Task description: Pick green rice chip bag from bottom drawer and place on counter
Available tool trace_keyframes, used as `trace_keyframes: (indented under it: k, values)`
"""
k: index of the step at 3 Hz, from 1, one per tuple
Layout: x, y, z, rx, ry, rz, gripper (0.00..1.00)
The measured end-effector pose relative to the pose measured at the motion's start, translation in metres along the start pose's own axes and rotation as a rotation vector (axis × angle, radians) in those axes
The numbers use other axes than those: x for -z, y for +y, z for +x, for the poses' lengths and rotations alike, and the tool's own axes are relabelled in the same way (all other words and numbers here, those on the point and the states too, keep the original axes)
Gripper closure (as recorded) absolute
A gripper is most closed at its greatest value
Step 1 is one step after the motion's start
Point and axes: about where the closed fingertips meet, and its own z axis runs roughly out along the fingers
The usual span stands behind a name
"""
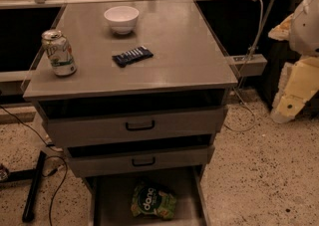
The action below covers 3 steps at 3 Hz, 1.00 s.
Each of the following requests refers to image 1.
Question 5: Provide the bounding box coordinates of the white power cable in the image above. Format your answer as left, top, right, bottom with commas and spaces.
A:
222, 0, 265, 133

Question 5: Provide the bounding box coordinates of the white ceramic bowl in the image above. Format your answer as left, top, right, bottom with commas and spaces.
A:
104, 6, 140, 35

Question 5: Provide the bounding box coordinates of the grey drawer cabinet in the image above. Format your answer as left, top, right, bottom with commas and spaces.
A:
24, 0, 236, 226

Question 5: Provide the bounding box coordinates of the grey metal bracket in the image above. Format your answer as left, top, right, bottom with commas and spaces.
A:
226, 54, 267, 78

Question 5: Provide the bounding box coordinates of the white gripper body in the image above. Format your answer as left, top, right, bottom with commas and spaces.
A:
270, 56, 319, 123

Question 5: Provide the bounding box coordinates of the bottom grey drawer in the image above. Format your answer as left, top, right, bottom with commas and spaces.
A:
88, 167, 210, 226

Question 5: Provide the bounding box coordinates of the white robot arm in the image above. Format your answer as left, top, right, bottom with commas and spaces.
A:
268, 0, 319, 123

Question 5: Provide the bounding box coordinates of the middle grey drawer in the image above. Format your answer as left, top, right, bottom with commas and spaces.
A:
68, 145, 214, 177

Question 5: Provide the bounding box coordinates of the green rice chip bag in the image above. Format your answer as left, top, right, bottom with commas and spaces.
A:
131, 181, 177, 220

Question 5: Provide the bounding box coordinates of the green white soda can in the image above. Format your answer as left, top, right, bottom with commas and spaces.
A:
42, 29, 77, 77

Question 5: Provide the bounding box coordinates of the dark blue snack bar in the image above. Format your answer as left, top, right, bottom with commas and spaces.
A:
112, 46, 154, 68

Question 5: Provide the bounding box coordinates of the top grey drawer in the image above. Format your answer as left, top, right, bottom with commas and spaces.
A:
43, 107, 227, 147

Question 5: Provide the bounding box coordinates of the black floor cable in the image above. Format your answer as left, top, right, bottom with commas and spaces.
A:
0, 105, 69, 226

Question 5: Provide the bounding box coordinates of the grey drawer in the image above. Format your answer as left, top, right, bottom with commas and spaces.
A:
88, 167, 210, 226
43, 107, 227, 147
68, 145, 214, 177

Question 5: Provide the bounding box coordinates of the black floor stand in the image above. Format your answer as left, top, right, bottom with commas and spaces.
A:
0, 151, 46, 223

